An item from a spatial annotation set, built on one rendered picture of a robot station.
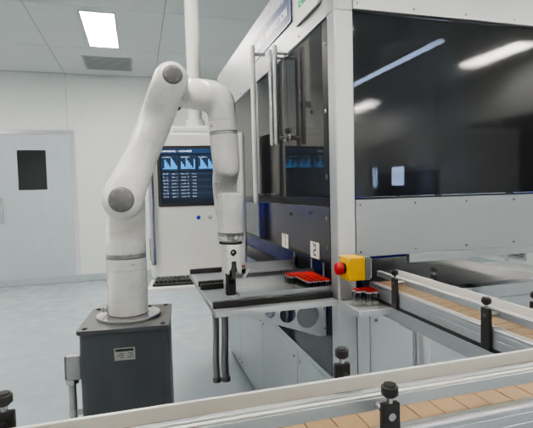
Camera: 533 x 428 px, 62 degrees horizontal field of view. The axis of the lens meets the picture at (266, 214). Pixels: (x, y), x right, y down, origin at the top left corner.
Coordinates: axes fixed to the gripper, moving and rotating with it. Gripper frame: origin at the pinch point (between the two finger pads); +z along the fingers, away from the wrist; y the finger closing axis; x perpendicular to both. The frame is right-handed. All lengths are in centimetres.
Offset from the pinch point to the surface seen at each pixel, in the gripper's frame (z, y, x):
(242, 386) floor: 91, 128, -34
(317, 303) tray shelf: 4.0, -11.1, -26.3
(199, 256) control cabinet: 1, 89, -2
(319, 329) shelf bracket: 15.9, -1.3, -31.1
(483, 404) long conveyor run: -2, -92, -18
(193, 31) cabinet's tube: -115, 95, 0
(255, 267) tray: 3, 54, -23
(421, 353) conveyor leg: 14, -34, -49
